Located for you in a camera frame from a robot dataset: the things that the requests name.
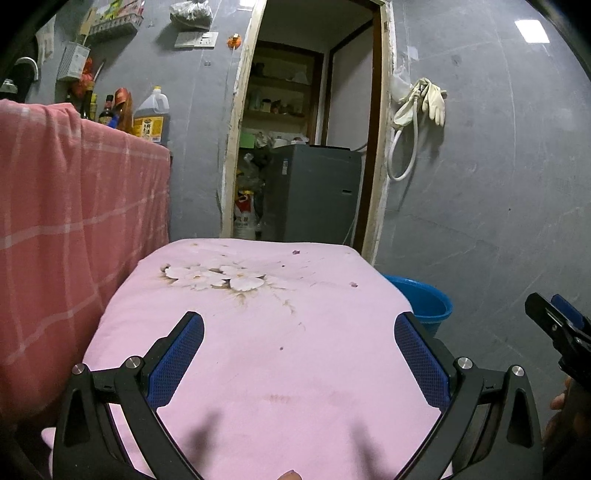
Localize pink checked cloth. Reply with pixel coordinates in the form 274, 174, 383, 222
0, 99, 172, 425

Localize hanging clear plastic bag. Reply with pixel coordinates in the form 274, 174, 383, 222
169, 0, 214, 29

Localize hanging cream cloth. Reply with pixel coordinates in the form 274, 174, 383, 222
36, 21, 56, 61

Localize wooden storage shelves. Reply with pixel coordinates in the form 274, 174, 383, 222
242, 41, 324, 139

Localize white wall shelf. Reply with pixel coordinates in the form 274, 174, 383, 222
88, 16, 145, 35

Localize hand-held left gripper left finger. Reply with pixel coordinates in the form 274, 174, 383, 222
53, 311, 205, 480

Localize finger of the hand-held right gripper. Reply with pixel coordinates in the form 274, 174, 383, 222
525, 292, 591, 370
549, 294, 591, 333

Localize blue plastic bucket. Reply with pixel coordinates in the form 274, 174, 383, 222
381, 274, 454, 340

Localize cream rubber gloves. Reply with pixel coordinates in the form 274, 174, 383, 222
422, 78, 448, 127

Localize red orange bag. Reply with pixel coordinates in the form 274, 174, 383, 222
76, 58, 95, 93

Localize brown sauce bottle red cap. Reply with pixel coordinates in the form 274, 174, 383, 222
114, 88, 136, 136

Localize wooden spatula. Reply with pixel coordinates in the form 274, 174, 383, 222
79, 7, 98, 47

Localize white red rice bag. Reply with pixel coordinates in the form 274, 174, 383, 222
233, 190, 257, 241

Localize pile of plastic bags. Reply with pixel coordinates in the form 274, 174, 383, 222
238, 152, 273, 192

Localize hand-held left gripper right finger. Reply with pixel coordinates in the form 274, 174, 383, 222
393, 311, 544, 480

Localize chrome faucet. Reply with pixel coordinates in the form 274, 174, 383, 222
13, 56, 40, 83

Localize pink cloth covered table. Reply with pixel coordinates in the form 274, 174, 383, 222
41, 237, 462, 480

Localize wall socket plate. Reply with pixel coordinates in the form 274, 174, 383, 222
174, 31, 219, 48

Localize pale wooden door frame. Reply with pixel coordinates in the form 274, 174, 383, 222
219, 0, 395, 266

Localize grey metal utensil holder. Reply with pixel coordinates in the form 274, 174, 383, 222
58, 41, 90, 83

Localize grey washing machine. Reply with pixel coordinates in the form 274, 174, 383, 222
264, 144, 363, 245

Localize large cooking oil jug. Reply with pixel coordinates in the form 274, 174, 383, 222
132, 86, 171, 146

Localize person's right hand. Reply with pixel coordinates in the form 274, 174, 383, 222
544, 376, 573, 446

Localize black wok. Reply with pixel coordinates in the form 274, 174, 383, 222
9, 39, 42, 102

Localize white shower hose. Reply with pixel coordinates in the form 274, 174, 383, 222
387, 79, 428, 182

